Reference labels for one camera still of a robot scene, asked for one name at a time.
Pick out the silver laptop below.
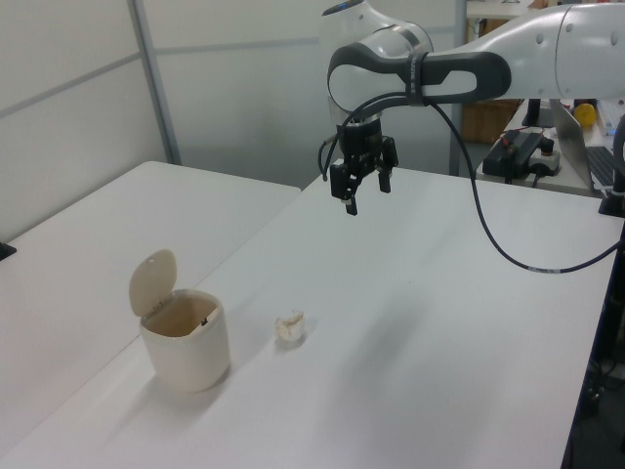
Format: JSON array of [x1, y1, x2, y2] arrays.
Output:
[[548, 99, 620, 195]]

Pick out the yellow round object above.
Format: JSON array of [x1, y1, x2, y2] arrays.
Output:
[[572, 102, 599, 130]]

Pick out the black monitor stand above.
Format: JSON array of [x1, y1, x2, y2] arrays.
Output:
[[521, 98, 556, 128]]

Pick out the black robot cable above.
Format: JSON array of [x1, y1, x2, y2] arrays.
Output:
[[318, 91, 625, 275]]

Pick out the grey partition post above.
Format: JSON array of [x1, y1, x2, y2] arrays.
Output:
[[128, 0, 183, 166], [447, 0, 471, 178]]

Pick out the white paper trash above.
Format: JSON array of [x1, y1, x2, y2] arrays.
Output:
[[273, 308, 308, 344]]

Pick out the black power supply unit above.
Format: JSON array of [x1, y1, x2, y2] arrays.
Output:
[[481, 128, 563, 181]]

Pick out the black velcro cable strap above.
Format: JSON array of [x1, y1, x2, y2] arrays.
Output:
[[406, 51, 432, 107]]

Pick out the small white lidded bin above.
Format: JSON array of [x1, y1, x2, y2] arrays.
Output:
[[127, 248, 231, 394]]

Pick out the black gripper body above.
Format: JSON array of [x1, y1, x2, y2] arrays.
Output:
[[337, 118, 388, 170]]

